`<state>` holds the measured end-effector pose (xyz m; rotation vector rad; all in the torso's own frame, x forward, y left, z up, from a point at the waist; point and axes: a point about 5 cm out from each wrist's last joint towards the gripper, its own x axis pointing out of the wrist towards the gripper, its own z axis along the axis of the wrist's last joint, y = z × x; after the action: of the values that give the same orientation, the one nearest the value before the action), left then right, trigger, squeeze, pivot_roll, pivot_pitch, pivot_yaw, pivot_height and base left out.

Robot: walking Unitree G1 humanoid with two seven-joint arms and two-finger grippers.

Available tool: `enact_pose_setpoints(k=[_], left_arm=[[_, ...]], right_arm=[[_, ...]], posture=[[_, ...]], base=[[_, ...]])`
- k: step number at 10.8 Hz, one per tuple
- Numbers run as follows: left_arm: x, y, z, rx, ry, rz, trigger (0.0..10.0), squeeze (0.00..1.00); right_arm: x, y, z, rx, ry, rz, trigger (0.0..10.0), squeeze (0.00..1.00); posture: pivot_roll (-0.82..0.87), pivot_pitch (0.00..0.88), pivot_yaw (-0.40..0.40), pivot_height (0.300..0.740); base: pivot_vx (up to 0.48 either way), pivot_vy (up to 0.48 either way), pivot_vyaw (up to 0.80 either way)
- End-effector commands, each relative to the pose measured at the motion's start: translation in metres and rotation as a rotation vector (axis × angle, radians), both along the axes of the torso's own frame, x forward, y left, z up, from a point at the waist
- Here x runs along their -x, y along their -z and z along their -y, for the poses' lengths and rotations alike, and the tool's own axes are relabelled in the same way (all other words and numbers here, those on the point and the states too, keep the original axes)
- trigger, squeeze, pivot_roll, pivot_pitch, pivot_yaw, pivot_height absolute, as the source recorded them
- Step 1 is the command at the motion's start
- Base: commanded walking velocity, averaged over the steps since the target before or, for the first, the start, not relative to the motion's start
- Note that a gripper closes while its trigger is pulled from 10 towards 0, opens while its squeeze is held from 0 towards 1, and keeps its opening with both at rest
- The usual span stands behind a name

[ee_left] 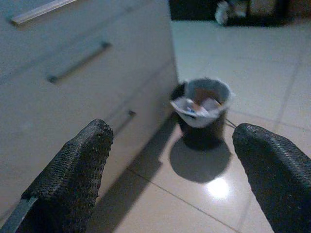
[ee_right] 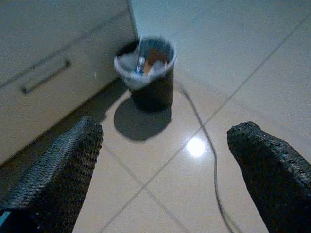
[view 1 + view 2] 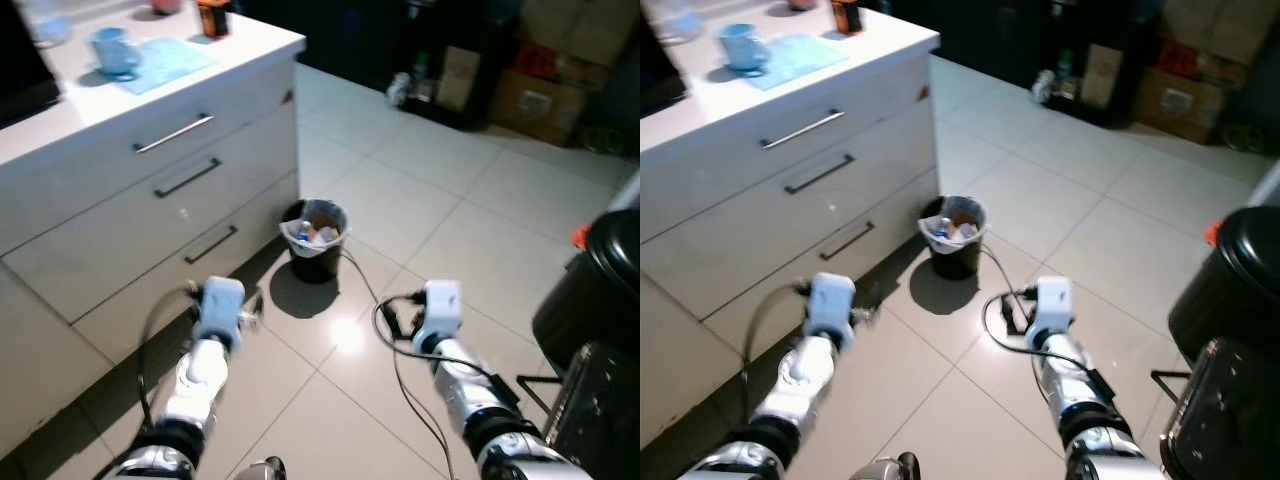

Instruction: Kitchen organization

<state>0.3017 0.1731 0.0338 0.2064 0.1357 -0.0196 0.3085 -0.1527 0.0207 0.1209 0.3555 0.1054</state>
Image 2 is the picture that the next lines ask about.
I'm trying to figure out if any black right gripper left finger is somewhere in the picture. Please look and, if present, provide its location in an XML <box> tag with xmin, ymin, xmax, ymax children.
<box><xmin>0</xmin><ymin>116</ymin><xmax>104</xmax><ymax>233</ymax></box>

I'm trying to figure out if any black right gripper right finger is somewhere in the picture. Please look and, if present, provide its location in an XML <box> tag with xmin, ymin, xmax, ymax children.
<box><xmin>226</xmin><ymin>121</ymin><xmax>311</xmax><ymax>233</ymax></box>

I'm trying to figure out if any white kitchen cabinet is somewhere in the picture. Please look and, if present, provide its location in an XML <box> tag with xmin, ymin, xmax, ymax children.
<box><xmin>0</xmin><ymin>0</ymin><xmax>139</xmax><ymax>166</ymax></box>

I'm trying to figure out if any white bin liner bag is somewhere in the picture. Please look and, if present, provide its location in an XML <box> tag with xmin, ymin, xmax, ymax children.
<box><xmin>113</xmin><ymin>35</ymin><xmax>177</xmax><ymax>90</ymax></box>

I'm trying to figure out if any black trash bin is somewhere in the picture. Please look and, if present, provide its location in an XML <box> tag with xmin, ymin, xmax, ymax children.
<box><xmin>113</xmin><ymin>35</ymin><xmax>177</xmax><ymax>111</ymax></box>

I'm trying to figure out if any orange rubbish piece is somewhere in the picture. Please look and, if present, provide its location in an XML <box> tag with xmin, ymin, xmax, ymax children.
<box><xmin>143</xmin><ymin>47</ymin><xmax>168</xmax><ymax>73</ymax></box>

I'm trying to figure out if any grey floor cable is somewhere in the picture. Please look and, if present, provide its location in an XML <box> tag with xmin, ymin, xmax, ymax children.
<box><xmin>173</xmin><ymin>79</ymin><xmax>243</xmax><ymax>233</ymax></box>

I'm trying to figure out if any metal drawer handle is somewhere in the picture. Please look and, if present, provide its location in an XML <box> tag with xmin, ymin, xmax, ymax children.
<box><xmin>20</xmin><ymin>58</ymin><xmax>71</xmax><ymax>94</ymax></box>

